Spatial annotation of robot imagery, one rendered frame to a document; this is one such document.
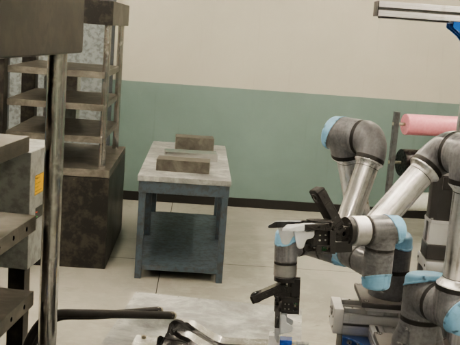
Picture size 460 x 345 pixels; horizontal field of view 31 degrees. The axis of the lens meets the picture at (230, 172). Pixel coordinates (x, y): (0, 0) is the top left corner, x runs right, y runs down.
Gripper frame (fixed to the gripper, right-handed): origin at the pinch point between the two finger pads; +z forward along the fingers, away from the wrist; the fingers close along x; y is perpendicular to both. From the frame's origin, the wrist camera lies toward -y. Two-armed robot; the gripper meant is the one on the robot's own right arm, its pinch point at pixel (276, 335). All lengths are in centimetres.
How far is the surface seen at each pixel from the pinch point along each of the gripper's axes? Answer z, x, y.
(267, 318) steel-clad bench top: 11, 54, -5
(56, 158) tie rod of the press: -57, -11, -70
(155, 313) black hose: 5, 33, -46
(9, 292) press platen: -14, -14, -85
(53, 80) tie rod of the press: -81, -13, -71
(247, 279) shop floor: 76, 367, -32
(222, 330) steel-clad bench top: 11.0, 36.5, -21.0
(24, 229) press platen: -36, -22, -77
